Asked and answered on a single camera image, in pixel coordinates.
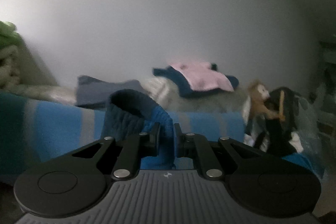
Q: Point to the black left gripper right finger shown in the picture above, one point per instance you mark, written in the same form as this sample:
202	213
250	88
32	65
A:
261	183

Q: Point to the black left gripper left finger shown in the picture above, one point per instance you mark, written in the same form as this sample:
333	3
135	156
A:
69	184

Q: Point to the blue fleece jacket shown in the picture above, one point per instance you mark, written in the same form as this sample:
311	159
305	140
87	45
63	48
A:
130	112

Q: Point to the blue grey trimmed garment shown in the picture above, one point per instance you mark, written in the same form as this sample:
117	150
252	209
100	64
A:
310	162

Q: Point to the black garment pile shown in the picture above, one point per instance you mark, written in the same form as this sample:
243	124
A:
278	130

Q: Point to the left blue striped pillow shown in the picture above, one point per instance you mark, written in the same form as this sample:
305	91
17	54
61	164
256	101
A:
34	131

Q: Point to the blue striped pillow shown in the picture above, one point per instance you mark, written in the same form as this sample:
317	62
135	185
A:
34	131
211	125

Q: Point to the right blue striped pillow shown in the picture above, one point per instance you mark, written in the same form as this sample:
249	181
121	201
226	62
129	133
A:
211	125

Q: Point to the grey blue folded cloth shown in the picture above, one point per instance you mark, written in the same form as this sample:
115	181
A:
93	93

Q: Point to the brown plush monkey toy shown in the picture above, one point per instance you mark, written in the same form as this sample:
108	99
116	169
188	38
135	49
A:
258	94

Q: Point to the pink navy folded garment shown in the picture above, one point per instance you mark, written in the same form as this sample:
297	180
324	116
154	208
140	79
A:
197	79

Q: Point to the green knitted blanket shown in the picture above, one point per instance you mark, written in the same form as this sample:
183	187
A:
10	42

